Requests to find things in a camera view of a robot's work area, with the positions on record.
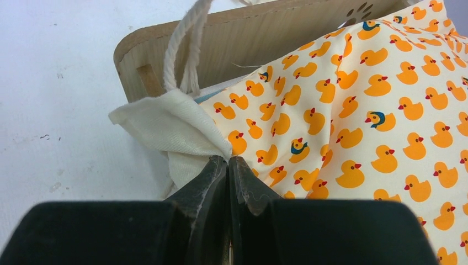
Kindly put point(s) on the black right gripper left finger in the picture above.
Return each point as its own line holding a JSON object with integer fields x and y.
{"x": 189, "y": 227}

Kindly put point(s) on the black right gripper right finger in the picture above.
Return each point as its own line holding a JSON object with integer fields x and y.
{"x": 268, "y": 229}

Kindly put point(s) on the orange patterned bed cushion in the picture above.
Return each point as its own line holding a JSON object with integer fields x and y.
{"x": 376, "y": 110}

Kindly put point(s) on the wooden pet bed frame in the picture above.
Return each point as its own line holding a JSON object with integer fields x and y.
{"x": 221, "y": 46}

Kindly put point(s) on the blue striped bed fabric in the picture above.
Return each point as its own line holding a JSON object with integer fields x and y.
{"x": 205, "y": 97}

